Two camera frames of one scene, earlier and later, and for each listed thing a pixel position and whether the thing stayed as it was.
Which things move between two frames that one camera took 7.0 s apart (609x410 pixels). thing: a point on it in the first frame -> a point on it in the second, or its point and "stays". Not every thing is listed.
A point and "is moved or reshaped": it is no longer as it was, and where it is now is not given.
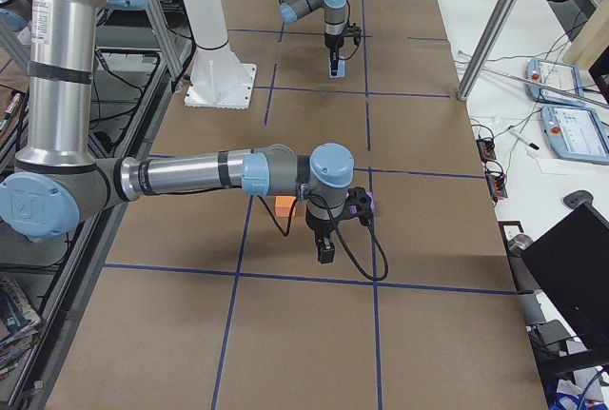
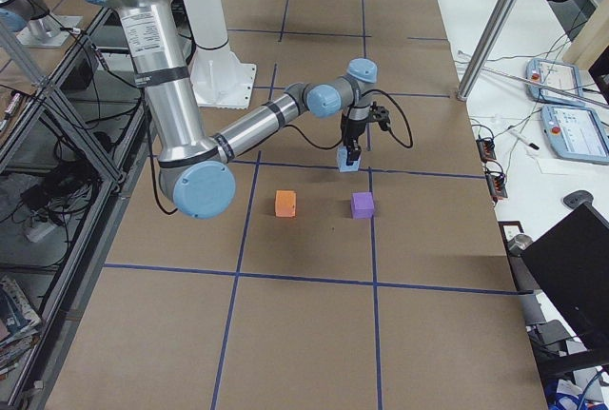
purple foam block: (354, 208) stays
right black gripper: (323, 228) -> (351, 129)
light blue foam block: (341, 72) is moved or reshaped
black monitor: (572, 260) stays
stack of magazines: (20, 325) stays
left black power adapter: (486, 148) stays
